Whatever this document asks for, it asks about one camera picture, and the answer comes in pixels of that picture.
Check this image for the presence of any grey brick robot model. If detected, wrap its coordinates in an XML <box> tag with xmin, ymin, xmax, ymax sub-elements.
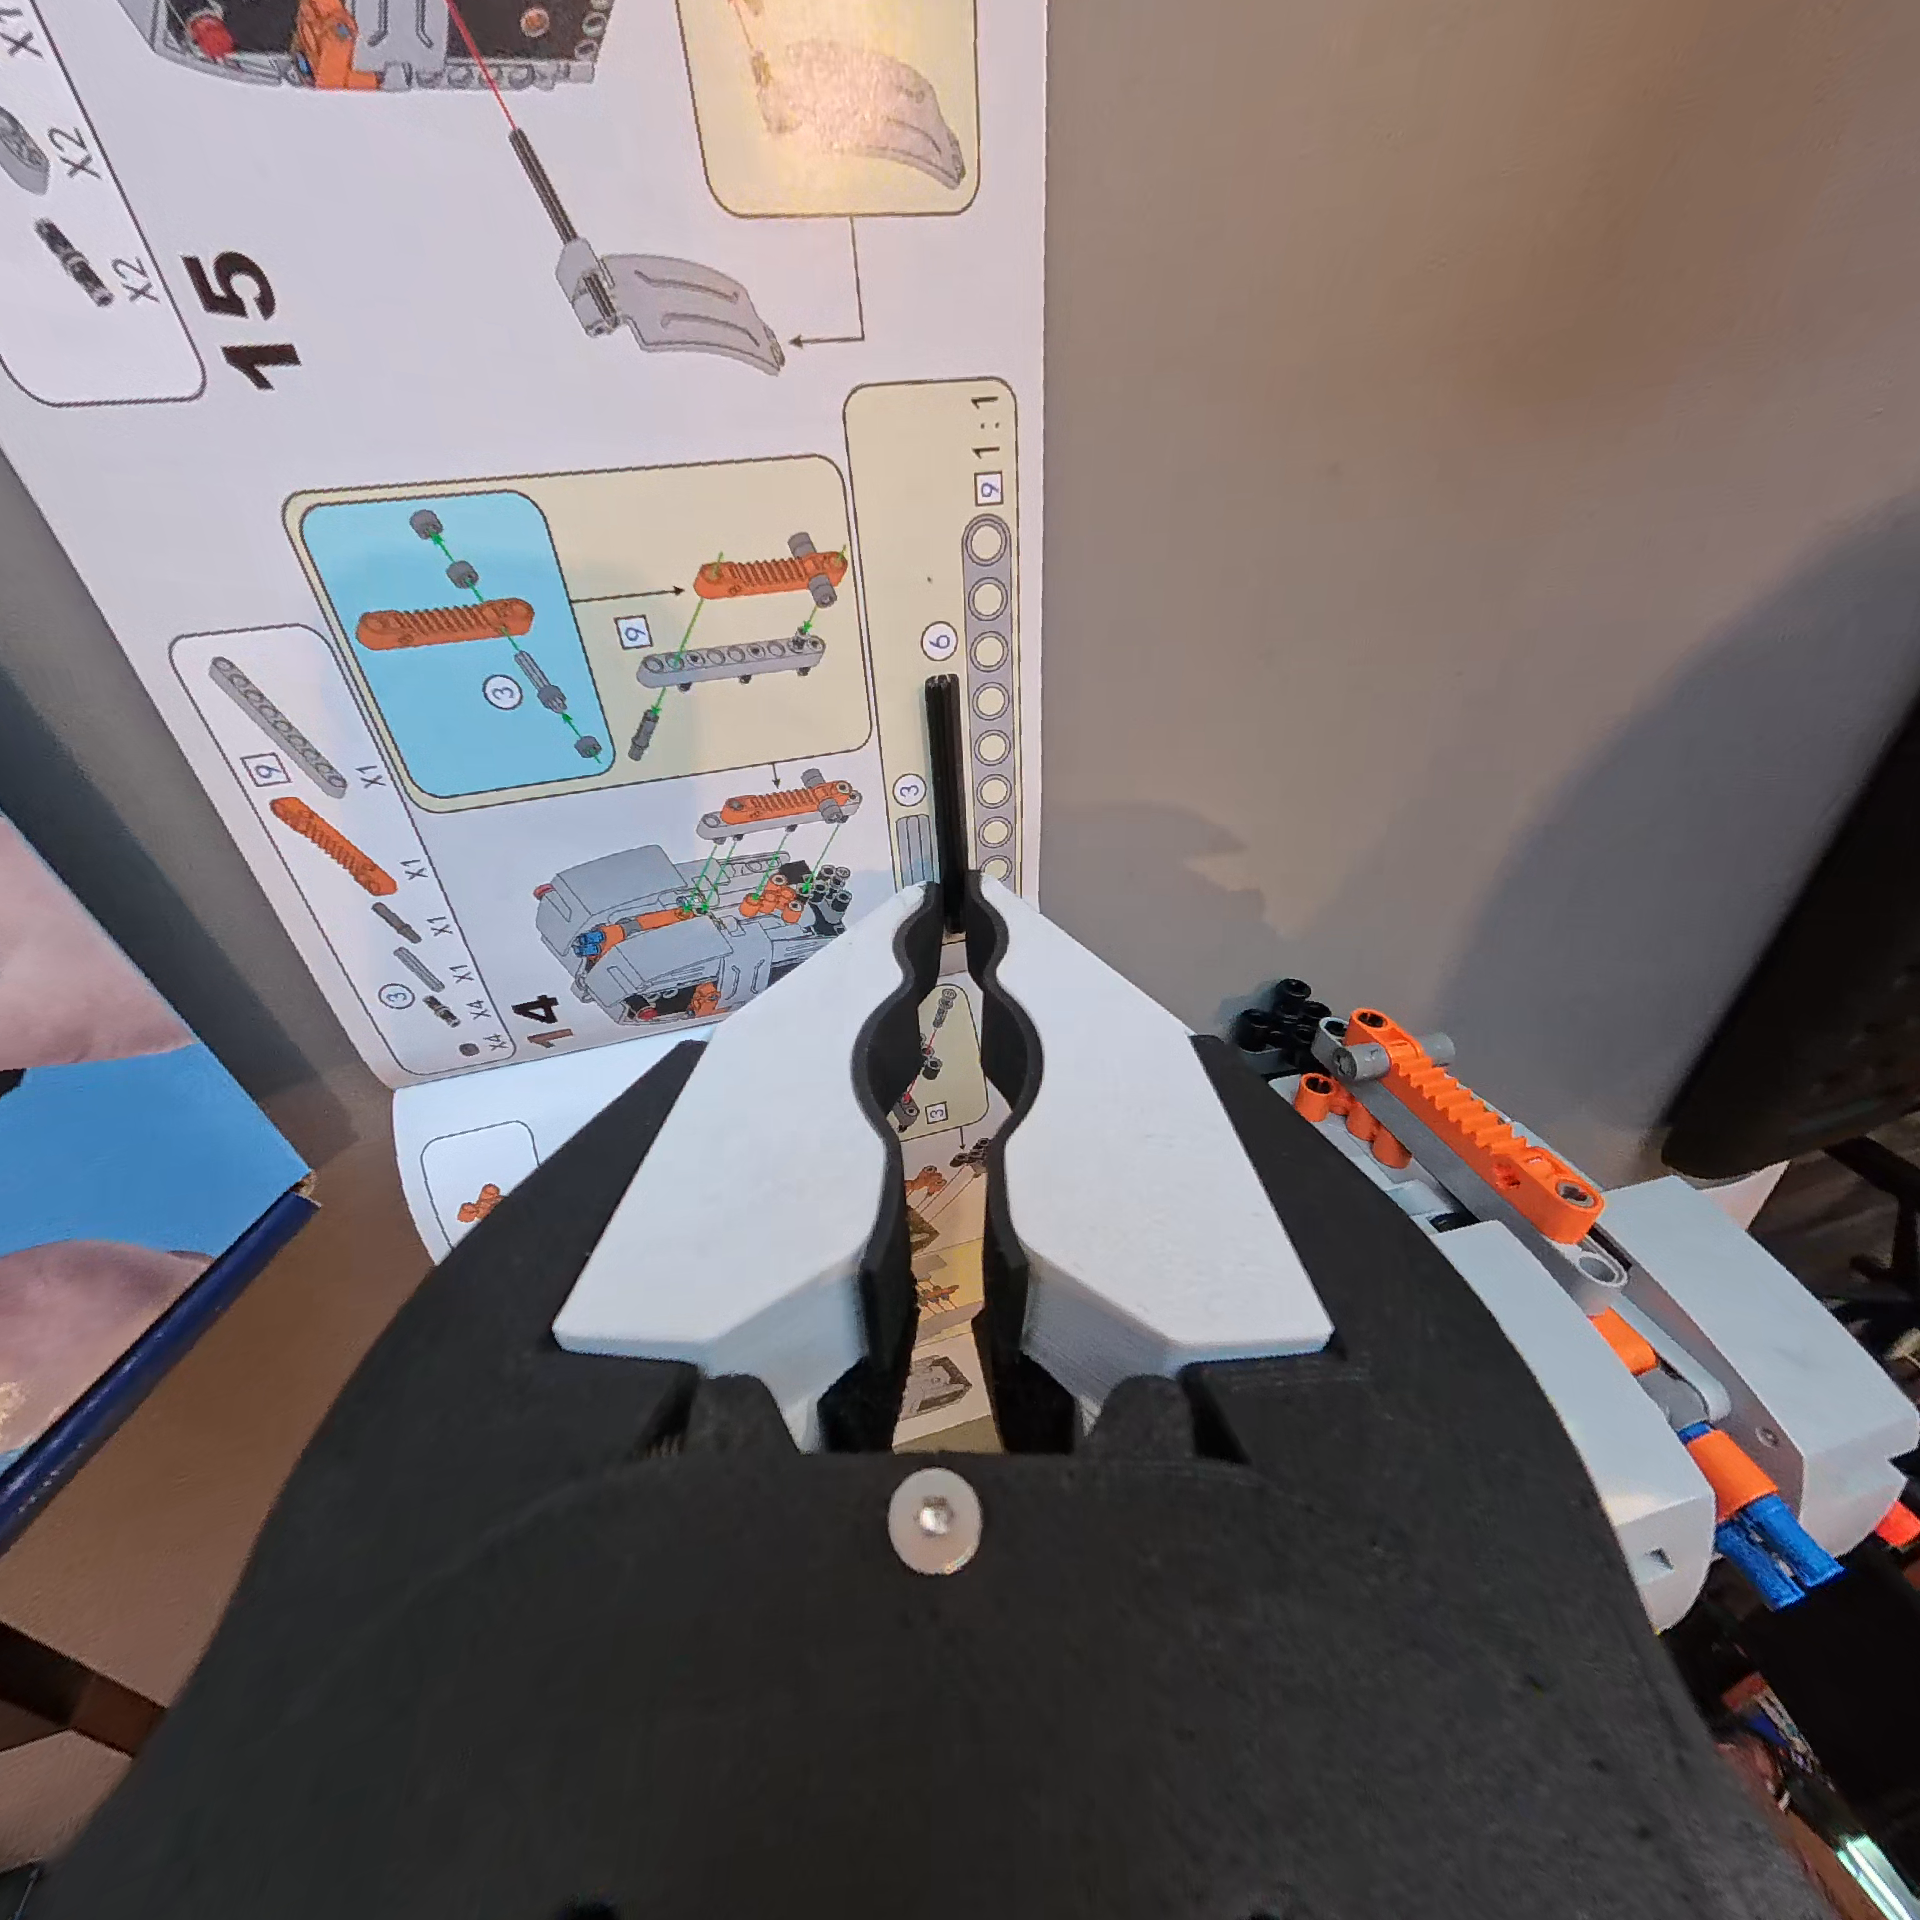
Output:
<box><xmin>1231</xmin><ymin>976</ymin><xmax>1920</xmax><ymax>1640</ymax></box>

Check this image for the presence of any grey desk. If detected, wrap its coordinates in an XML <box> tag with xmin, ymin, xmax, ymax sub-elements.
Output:
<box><xmin>0</xmin><ymin>0</ymin><xmax>1920</xmax><ymax>1759</ymax></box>

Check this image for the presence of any blue robot kit box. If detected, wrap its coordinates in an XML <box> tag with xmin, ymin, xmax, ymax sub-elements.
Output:
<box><xmin>0</xmin><ymin>808</ymin><xmax>321</xmax><ymax>1556</ymax></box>

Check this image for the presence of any open instruction booklet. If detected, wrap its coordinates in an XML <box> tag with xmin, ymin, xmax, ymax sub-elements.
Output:
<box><xmin>0</xmin><ymin>0</ymin><xmax>1049</xmax><ymax>1454</ymax></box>

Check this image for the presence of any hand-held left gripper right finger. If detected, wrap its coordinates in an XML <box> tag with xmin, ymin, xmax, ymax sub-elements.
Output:
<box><xmin>968</xmin><ymin>877</ymin><xmax>1335</xmax><ymax>1442</ymax></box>

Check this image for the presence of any black axle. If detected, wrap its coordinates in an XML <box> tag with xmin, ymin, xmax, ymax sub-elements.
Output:
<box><xmin>927</xmin><ymin>673</ymin><xmax>968</xmax><ymax>934</ymax></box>

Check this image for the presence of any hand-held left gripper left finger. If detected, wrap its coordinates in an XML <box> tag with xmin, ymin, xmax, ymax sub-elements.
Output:
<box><xmin>556</xmin><ymin>884</ymin><xmax>940</xmax><ymax>1449</ymax></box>

